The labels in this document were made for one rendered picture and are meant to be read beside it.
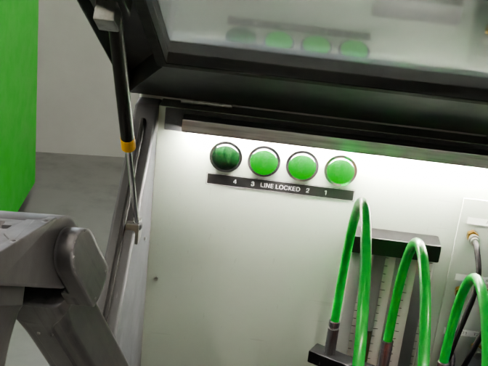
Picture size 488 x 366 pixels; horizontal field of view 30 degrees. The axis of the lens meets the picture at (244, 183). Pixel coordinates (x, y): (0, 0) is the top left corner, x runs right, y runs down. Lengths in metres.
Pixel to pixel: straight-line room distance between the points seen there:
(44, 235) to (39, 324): 0.11
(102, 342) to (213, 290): 0.69
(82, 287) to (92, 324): 0.10
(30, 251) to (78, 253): 0.05
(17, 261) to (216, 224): 0.83
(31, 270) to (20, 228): 0.03
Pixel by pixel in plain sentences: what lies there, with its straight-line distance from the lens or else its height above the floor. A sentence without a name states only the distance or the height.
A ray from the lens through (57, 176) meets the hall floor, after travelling 4.97.
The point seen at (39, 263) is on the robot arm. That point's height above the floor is 1.55.
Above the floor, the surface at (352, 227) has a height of 1.34.
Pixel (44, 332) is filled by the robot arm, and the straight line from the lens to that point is 0.79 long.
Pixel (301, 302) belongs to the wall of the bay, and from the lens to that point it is 1.52.
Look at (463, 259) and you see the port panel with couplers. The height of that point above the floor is 1.26.
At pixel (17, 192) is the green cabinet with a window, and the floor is 0.18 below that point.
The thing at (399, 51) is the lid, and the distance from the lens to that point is 1.13.
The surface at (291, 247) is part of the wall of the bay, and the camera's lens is 1.48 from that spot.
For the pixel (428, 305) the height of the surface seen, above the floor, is 1.34.
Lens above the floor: 1.87
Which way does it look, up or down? 22 degrees down
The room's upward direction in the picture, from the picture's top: 6 degrees clockwise
